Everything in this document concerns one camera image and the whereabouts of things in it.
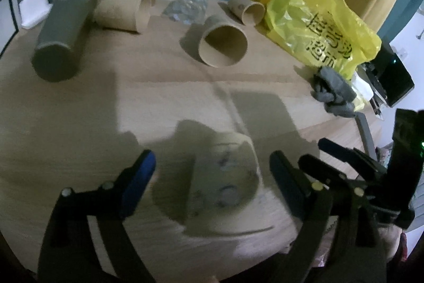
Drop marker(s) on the brown paper cup near tumbler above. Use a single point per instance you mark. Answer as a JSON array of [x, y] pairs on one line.
[[124, 15]]

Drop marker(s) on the grey glove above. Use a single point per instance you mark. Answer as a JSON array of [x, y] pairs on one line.
[[334, 92]]

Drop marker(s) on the brown paper cup middle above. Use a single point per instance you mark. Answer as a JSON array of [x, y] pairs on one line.
[[222, 43]]

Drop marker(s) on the black monitor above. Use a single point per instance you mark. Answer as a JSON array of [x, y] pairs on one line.
[[388, 75]]

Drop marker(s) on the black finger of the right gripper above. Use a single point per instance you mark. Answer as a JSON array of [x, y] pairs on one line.
[[367, 167], [320, 170]]

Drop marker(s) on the grey metal tumbler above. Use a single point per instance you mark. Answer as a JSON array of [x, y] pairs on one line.
[[59, 49]]

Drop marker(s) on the brown paper cup near bag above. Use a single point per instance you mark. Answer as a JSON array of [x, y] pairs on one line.
[[249, 12]]

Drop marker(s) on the yellow plastic shopping bag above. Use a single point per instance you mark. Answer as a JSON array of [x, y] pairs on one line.
[[322, 33]]

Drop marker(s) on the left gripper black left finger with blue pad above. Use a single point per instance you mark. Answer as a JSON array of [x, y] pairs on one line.
[[68, 253]]

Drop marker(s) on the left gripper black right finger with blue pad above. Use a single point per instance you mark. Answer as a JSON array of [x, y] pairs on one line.
[[356, 254]]

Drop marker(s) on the printed brown paper cup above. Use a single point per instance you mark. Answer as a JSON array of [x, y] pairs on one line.
[[226, 197]]

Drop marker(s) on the white desk lamp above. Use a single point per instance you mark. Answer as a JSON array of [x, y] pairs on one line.
[[33, 12]]

